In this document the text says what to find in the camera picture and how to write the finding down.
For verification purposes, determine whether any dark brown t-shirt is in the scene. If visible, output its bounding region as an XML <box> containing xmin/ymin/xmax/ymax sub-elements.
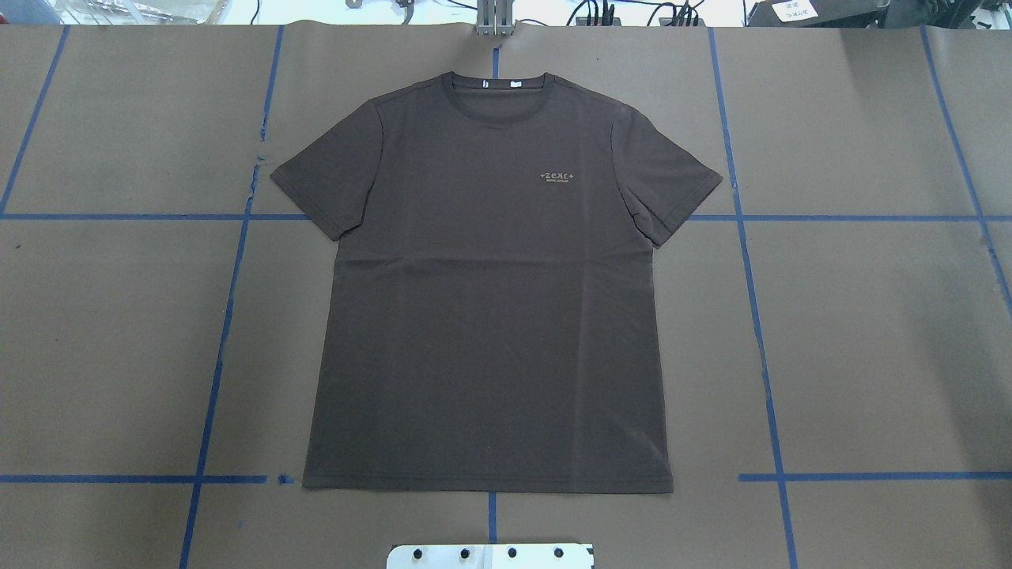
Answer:
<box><xmin>269</xmin><ymin>72</ymin><xmax>723</xmax><ymax>495</ymax></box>

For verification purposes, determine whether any aluminium camera mast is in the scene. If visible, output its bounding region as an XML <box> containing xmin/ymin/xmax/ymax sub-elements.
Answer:
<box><xmin>476</xmin><ymin>0</ymin><xmax>515</xmax><ymax>37</ymax></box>

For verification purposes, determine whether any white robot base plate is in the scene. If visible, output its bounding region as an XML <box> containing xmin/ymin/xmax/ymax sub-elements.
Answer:
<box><xmin>386</xmin><ymin>543</ymin><xmax>596</xmax><ymax>568</ymax></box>

